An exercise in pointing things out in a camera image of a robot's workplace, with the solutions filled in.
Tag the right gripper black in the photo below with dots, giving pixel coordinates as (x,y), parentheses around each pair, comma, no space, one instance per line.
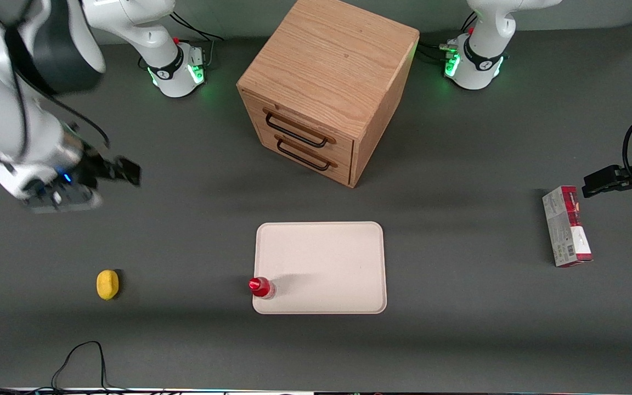
(95,166)

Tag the red coke bottle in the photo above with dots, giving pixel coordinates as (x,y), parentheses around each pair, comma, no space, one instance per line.
(261,288)

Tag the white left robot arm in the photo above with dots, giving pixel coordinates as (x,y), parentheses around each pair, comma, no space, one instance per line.
(480,55)

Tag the beige plastic tray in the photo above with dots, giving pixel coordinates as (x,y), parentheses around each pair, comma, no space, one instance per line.
(327,258)

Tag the red plaid carton box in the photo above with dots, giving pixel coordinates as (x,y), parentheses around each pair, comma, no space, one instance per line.
(565,227)

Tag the yellow lemon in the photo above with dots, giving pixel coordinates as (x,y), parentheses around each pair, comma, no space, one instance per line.
(107,285)

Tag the wooden drawer cabinet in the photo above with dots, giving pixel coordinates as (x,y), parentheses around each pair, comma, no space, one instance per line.
(327,71)

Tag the right wrist grey camera box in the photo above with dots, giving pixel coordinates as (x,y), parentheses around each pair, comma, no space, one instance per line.
(61,198)

